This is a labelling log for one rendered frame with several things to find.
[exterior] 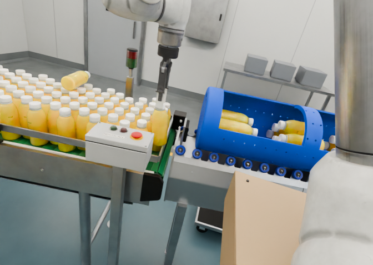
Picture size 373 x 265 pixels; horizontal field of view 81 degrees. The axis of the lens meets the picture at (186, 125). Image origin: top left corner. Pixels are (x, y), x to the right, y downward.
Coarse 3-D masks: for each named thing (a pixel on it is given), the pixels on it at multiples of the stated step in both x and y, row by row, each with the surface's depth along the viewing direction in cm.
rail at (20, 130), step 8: (8, 128) 86; (16, 128) 85; (24, 128) 86; (32, 136) 86; (40, 136) 86; (48, 136) 86; (56, 136) 86; (64, 136) 86; (72, 144) 87; (80, 144) 86; (152, 160) 87
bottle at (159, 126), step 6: (156, 108) 88; (156, 114) 87; (162, 114) 87; (156, 120) 87; (162, 120) 88; (156, 126) 89; (162, 126) 89; (156, 132) 90; (162, 132) 90; (156, 138) 91; (162, 138) 91; (156, 144) 92; (162, 144) 92
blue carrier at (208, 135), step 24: (216, 96) 88; (240, 96) 102; (216, 120) 85; (264, 120) 112; (288, 120) 111; (312, 120) 88; (216, 144) 90; (240, 144) 88; (264, 144) 87; (288, 144) 86; (312, 144) 86
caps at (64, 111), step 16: (0, 80) 99; (16, 80) 102; (32, 80) 104; (48, 80) 107; (0, 96) 84; (16, 96) 90; (48, 96) 92; (64, 96) 95; (64, 112) 83; (80, 112) 87
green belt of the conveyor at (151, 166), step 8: (0, 136) 91; (168, 136) 118; (48, 144) 92; (56, 144) 93; (168, 144) 110; (64, 152) 90; (72, 152) 91; (80, 152) 92; (152, 152) 101; (168, 152) 105; (160, 160) 98; (152, 168) 91; (160, 168) 92
